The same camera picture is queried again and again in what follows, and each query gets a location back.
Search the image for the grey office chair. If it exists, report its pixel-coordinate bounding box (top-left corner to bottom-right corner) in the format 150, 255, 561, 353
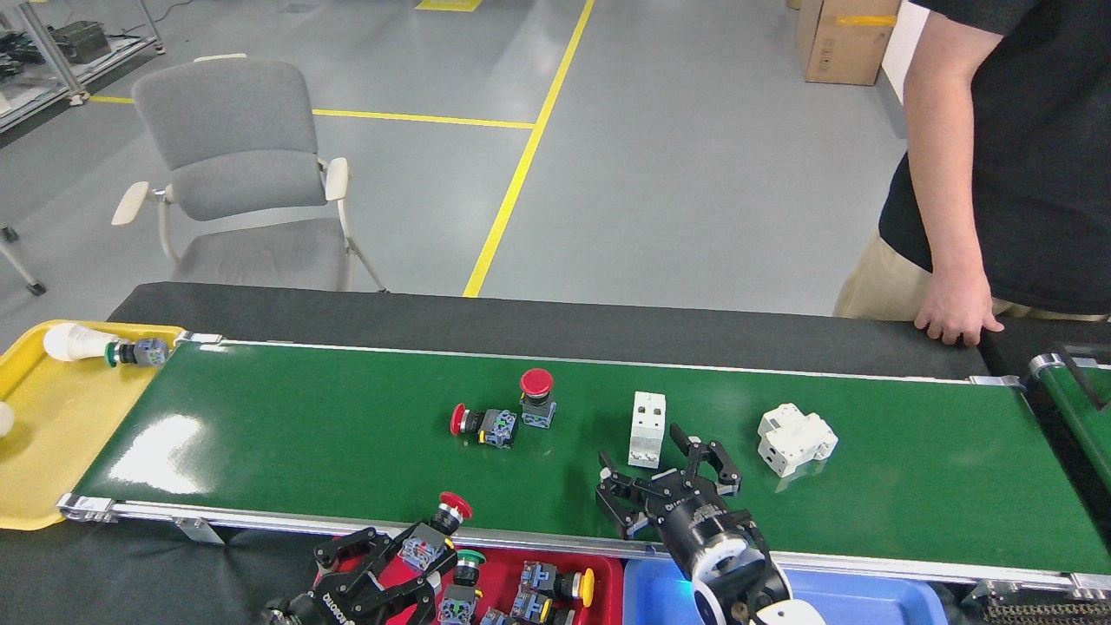
111, 54, 389, 293

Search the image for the red mushroom button switch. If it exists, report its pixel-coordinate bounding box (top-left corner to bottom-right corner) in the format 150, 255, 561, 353
519, 368, 557, 430

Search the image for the metal stand leg with caster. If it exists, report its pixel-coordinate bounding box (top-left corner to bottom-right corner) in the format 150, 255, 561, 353
0, 224, 46, 296

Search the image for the cardboard box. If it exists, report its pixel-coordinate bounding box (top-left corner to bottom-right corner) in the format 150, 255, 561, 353
794, 0, 904, 86

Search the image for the white circuit breaker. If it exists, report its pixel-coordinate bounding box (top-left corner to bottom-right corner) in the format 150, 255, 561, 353
757, 403, 839, 478
628, 391, 667, 470

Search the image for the black guide frame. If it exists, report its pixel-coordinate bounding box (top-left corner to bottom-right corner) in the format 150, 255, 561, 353
1055, 343, 1111, 409

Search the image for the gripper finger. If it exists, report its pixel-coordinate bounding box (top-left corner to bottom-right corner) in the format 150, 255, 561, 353
668, 424, 744, 497
382, 554, 459, 625
595, 467, 667, 539
314, 527, 404, 591

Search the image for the dark grey equipment box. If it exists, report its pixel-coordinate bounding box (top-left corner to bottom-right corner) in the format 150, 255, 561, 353
52, 22, 109, 63

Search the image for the metal rack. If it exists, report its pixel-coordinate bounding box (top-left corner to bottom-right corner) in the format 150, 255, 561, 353
0, 0, 166, 131

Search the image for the green feeder conveyor belt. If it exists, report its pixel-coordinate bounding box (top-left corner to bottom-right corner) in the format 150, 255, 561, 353
1029, 352, 1111, 496

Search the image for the green mushroom button switch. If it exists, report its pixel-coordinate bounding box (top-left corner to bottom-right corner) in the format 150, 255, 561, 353
437, 549, 487, 624

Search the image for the red plastic tray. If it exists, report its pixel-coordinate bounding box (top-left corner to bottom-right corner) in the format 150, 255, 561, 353
312, 543, 626, 625

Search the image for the yellow plastic tray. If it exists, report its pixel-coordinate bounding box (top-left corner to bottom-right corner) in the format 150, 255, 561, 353
0, 319, 186, 532

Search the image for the yellow push button switch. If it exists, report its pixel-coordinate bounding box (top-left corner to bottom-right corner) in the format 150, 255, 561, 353
519, 562, 596, 609

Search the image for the person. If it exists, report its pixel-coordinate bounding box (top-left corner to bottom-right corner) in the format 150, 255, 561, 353
833, 0, 1111, 324

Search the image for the black drive chain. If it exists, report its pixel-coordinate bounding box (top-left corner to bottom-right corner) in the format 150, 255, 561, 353
985, 602, 1111, 624

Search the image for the person's right hand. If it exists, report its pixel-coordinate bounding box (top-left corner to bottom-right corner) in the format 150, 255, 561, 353
914, 269, 1005, 346

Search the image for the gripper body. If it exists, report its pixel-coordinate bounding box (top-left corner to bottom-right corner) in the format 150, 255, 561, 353
265, 583, 387, 625
647, 486, 766, 574

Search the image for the blue plastic tray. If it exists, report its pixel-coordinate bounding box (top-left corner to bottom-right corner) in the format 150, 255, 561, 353
622, 557, 951, 625

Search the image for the green main conveyor belt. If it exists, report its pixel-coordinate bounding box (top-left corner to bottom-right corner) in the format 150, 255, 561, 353
56, 330, 1111, 591

